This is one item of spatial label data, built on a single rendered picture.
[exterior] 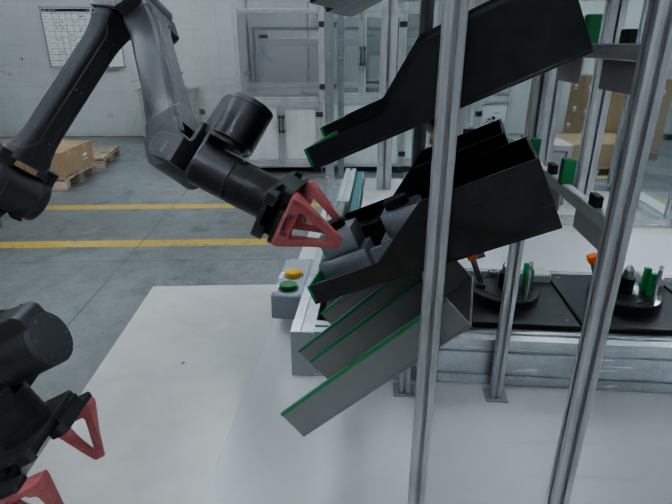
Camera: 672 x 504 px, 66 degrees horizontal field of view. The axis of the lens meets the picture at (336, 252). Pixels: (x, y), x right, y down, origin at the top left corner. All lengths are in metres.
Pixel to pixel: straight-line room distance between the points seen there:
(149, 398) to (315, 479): 0.37
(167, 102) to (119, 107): 8.86
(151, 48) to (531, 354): 0.84
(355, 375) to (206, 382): 0.48
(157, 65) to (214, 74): 8.31
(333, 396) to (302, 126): 5.70
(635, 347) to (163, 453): 0.85
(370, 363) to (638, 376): 0.64
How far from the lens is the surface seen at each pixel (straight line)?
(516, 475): 0.90
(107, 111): 9.70
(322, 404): 0.68
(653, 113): 0.53
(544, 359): 1.06
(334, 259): 0.62
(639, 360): 1.12
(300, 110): 6.25
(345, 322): 0.78
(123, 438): 0.98
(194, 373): 1.09
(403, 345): 0.60
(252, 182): 0.62
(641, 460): 1.00
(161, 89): 0.80
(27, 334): 0.58
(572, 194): 0.66
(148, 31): 0.92
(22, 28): 10.10
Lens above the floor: 1.47
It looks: 22 degrees down
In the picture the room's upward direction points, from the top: straight up
